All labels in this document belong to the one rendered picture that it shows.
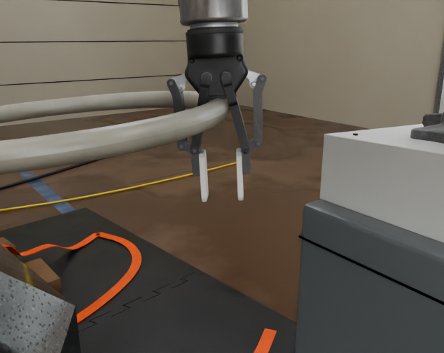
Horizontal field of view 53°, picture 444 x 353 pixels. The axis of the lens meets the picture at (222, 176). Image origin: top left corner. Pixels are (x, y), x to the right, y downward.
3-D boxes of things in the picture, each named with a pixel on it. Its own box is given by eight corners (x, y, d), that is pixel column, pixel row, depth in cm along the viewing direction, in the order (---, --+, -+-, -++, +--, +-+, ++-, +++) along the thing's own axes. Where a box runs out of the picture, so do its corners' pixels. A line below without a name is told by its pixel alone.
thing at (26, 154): (-280, 181, 48) (-291, 155, 48) (34, 112, 93) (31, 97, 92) (114, 190, 33) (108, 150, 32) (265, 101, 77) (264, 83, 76)
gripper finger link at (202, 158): (204, 153, 61) (198, 153, 62) (206, 202, 63) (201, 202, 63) (206, 148, 64) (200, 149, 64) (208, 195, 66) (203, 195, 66)
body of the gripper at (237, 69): (246, 26, 62) (248, 94, 64) (185, 29, 62) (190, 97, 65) (246, 23, 54) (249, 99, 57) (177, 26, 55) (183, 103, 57)
